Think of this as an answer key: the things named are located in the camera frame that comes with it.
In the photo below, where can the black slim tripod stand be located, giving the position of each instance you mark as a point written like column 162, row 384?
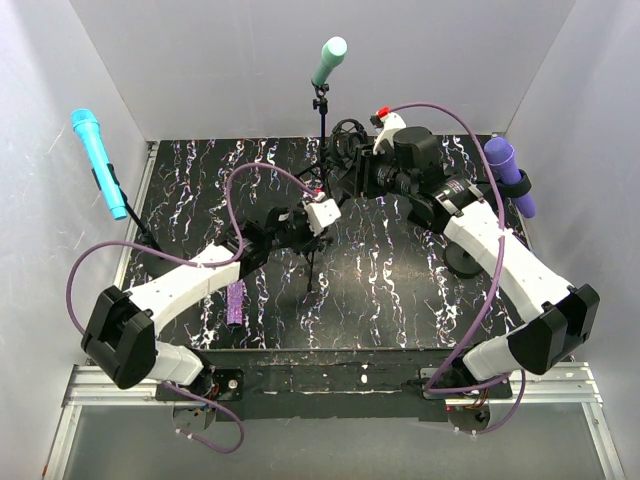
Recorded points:
column 335, row 149

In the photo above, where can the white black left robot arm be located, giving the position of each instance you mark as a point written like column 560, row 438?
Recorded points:
column 122, row 335

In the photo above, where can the black shock mount tripod stand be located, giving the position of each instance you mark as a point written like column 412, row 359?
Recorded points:
column 309, row 250

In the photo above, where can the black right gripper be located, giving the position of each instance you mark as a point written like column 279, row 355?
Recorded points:
column 365, row 162

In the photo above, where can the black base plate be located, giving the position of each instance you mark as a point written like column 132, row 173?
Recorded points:
column 322, row 383

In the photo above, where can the black left round base stand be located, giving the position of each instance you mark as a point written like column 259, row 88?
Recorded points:
column 147, row 238

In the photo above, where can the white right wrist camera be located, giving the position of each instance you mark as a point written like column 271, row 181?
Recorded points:
column 386, row 123

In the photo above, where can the mint green toy microphone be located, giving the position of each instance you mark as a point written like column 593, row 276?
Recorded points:
column 332, row 55

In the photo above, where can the purple glitter microphone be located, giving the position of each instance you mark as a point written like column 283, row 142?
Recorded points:
column 235, row 297

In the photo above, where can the purple toy microphone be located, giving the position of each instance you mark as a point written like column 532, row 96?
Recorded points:
column 514, row 183

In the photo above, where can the black round base stand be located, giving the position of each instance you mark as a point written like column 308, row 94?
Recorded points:
column 147, row 238
column 460, row 262

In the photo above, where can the cyan toy microphone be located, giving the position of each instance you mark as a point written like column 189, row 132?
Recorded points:
column 87, row 127

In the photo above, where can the aluminium rail frame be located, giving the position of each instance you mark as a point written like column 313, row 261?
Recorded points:
column 557, row 430

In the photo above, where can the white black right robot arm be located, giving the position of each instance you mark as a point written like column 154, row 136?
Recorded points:
column 557, row 317

